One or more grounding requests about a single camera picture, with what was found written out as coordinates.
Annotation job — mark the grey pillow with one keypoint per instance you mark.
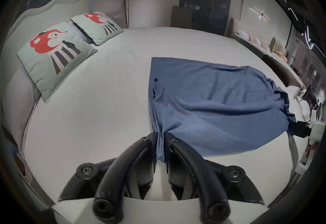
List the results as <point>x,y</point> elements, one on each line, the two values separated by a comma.
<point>17,100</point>

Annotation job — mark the dark blue shirt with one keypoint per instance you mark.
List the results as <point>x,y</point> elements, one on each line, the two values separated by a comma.
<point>214,106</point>

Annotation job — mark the show room bed with pillows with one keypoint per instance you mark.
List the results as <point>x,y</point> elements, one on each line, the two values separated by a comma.
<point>277,61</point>

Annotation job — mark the brown chair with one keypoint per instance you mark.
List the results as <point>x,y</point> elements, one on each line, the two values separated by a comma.
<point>180,17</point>

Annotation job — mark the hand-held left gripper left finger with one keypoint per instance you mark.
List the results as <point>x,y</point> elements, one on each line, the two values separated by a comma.
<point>119,167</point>

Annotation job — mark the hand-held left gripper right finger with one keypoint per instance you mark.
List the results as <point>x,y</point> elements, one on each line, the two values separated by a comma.
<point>203,174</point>

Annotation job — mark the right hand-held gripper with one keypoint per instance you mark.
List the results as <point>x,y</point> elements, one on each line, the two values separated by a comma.
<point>315,128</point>

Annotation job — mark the green cushion with red print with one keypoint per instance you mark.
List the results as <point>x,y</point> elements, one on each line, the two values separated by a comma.
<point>98,27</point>
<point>54,57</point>

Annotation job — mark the bed with white sheet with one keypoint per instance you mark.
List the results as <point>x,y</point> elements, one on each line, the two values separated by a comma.
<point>101,106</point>

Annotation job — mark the pale green padded headboard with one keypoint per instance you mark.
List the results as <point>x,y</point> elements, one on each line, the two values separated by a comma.
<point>51,10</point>

